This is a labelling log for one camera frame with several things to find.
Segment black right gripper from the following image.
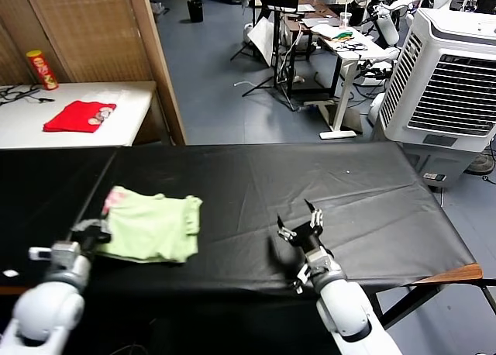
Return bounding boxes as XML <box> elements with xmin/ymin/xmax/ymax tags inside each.
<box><xmin>277</xmin><ymin>199</ymin><xmax>325</xmax><ymax>252</ymax></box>

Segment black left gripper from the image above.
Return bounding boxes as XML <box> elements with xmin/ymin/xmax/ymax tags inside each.
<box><xmin>71</xmin><ymin>215</ymin><xmax>113</xmax><ymax>253</ymax></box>

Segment light green t-shirt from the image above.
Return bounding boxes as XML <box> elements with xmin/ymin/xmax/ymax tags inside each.
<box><xmin>95</xmin><ymin>184</ymin><xmax>204</xmax><ymax>264</ymax></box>

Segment small black table cover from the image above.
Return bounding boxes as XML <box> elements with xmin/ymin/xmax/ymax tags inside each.
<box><xmin>0</xmin><ymin>147</ymin><xmax>119</xmax><ymax>290</ymax></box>

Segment large black table cover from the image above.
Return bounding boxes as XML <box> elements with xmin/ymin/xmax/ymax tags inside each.
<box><xmin>46</xmin><ymin>141</ymin><xmax>478</xmax><ymax>355</ymax></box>

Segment red folded shirt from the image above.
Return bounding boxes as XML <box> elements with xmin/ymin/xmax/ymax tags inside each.
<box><xmin>43</xmin><ymin>100</ymin><xmax>118</xmax><ymax>133</ymax></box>

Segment white side table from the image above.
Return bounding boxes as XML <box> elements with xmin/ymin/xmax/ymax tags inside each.
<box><xmin>0</xmin><ymin>81</ymin><xmax>158</xmax><ymax>150</ymax></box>

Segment red chips can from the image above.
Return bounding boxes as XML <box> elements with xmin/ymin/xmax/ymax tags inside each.
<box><xmin>26</xmin><ymin>50</ymin><xmax>60</xmax><ymax>91</ymax></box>

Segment white standing desk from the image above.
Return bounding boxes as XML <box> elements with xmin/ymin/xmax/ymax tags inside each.
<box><xmin>300</xmin><ymin>13</ymin><xmax>400</xmax><ymax>140</ymax></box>

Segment grey round fan base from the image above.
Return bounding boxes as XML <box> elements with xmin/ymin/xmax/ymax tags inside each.
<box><xmin>464</xmin><ymin>153</ymin><xmax>496</xmax><ymax>175</ymax></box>

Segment white reflector board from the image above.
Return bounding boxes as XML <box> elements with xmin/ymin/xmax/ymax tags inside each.
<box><xmin>247</xmin><ymin>16</ymin><xmax>277</xmax><ymax>67</ymax></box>

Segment wooden folding screen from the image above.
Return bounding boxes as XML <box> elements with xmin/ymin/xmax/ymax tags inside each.
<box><xmin>0</xmin><ymin>0</ymin><xmax>187</xmax><ymax>146</ymax></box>

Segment white air cooler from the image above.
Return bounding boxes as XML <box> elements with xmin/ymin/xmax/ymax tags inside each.
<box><xmin>374</xmin><ymin>7</ymin><xmax>496</xmax><ymax>185</ymax></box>

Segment white humanoid robot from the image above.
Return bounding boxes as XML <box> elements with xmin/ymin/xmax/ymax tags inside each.
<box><xmin>360</xmin><ymin>0</ymin><xmax>458</xmax><ymax>48</ymax></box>

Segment black trash bin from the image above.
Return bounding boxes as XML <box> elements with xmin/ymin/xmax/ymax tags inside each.
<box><xmin>187</xmin><ymin>0</ymin><xmax>205</xmax><ymax>22</ymax></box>

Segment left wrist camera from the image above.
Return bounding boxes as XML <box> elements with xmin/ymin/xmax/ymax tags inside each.
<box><xmin>29</xmin><ymin>241</ymin><xmax>81</xmax><ymax>270</ymax></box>

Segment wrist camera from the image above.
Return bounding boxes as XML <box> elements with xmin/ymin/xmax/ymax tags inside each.
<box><xmin>29</xmin><ymin>241</ymin><xmax>81</xmax><ymax>270</ymax></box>
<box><xmin>291</xmin><ymin>264</ymin><xmax>311</xmax><ymax>295</ymax></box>

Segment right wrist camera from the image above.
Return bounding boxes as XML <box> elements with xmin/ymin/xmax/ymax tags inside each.
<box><xmin>291</xmin><ymin>264</ymin><xmax>311</xmax><ymax>295</ymax></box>

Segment black table frame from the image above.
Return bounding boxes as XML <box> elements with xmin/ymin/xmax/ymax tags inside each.
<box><xmin>377</xmin><ymin>279</ymin><xmax>496</xmax><ymax>329</ymax></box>

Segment black cable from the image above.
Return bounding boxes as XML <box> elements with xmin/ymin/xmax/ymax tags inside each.
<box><xmin>0</xmin><ymin>84</ymin><xmax>55</xmax><ymax>107</ymax></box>

